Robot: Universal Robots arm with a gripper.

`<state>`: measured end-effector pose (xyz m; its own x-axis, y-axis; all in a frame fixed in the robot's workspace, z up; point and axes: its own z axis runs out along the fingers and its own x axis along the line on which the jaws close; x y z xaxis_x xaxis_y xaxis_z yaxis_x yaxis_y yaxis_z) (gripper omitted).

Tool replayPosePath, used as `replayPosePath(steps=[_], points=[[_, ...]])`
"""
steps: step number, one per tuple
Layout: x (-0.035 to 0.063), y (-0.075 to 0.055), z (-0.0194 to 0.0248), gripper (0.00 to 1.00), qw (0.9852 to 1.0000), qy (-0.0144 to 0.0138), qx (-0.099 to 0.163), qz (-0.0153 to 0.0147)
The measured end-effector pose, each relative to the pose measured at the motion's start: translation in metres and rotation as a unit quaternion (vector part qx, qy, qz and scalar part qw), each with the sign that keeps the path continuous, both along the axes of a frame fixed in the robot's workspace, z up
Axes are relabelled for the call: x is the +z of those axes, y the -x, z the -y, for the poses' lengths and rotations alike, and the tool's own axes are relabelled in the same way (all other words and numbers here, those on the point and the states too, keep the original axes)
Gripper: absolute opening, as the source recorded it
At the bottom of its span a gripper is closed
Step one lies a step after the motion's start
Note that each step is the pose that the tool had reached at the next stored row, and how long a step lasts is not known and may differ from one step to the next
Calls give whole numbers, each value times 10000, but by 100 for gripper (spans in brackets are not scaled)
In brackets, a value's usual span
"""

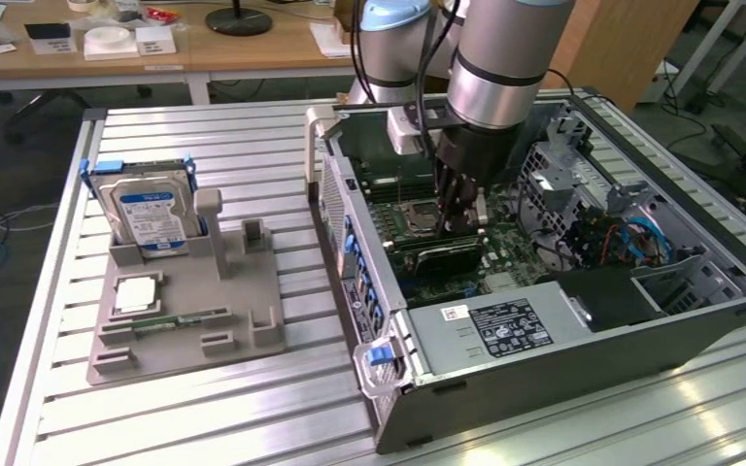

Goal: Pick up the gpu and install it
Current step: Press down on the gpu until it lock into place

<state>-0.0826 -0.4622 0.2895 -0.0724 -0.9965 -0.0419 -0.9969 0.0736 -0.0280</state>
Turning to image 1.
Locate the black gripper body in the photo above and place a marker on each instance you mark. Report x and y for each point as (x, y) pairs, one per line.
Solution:
(479, 150)

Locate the black graphics card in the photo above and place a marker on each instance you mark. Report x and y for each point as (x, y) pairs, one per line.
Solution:
(445, 259)

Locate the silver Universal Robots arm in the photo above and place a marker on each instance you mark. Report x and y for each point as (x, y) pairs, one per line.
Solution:
(495, 73)

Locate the CPU socket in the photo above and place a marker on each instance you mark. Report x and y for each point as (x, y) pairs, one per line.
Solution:
(422, 218)

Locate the green motherboard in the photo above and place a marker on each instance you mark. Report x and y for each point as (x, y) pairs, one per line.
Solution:
(509, 255)

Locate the metal disk bay cage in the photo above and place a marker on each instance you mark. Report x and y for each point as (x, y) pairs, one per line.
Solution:
(548, 187)

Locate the grey power supply unit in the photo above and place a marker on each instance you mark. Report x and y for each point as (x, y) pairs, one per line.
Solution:
(463, 340)

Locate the wooden cabinet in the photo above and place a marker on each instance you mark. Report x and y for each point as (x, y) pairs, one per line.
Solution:
(626, 43)

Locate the white paper stack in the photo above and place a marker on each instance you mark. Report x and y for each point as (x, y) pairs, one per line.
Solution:
(331, 41)

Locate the open grey PC case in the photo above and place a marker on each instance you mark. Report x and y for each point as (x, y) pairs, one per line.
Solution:
(541, 383)

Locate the wooden desk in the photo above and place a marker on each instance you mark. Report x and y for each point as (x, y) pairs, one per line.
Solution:
(250, 53)

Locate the grey parts rack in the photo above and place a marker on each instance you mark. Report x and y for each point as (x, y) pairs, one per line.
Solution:
(218, 340)

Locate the black round lamp base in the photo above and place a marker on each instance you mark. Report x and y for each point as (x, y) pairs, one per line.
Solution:
(239, 22)

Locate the hard disk in blue caddy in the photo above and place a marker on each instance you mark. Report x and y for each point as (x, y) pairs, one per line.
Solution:
(150, 213)

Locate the green RAM stick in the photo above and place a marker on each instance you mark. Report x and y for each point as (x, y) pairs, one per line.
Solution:
(166, 322)

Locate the silver CPU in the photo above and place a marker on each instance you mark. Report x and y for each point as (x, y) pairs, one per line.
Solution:
(136, 296)

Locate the plain white box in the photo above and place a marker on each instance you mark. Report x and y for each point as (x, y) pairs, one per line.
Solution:
(155, 41)

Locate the red packet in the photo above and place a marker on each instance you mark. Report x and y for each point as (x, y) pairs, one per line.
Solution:
(160, 14)

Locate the white round-topped box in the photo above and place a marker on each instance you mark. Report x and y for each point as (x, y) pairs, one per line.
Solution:
(108, 43)

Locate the black chair base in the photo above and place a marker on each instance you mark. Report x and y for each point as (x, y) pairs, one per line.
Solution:
(43, 104)

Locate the white box with black lid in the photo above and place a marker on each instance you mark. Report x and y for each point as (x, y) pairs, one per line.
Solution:
(51, 38)

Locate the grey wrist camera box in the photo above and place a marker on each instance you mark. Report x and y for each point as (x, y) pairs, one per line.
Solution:
(406, 128)

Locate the white desk frame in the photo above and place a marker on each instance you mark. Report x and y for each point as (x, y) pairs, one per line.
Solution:
(711, 43)

